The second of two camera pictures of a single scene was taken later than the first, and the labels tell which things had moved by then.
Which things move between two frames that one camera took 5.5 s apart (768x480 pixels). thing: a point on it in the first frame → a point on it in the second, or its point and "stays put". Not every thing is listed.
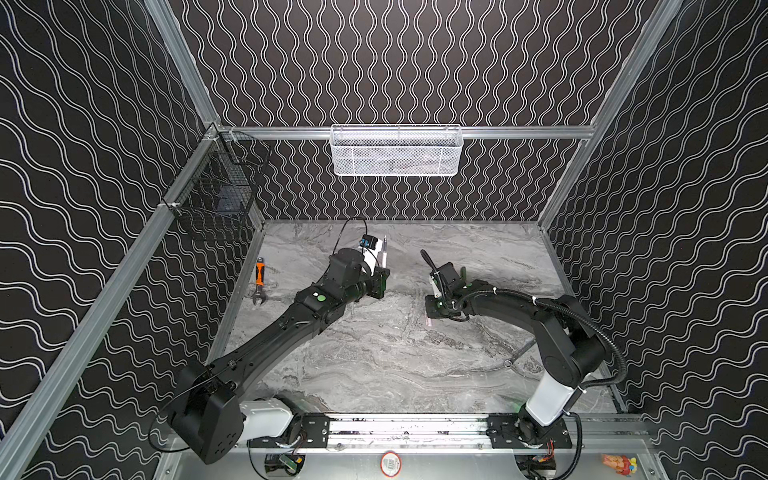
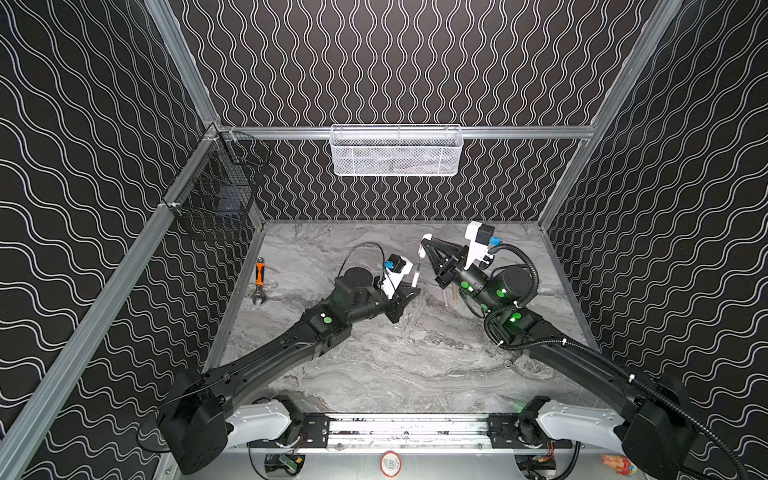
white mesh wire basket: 396,150 stays put
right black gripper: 441,289 → 455,271
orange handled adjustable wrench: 260,281 stays put
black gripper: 370,246 → 401,266
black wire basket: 218,191 stays put
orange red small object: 620,464 stays put
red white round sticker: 390,464 stays put
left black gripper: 377,285 → 393,298
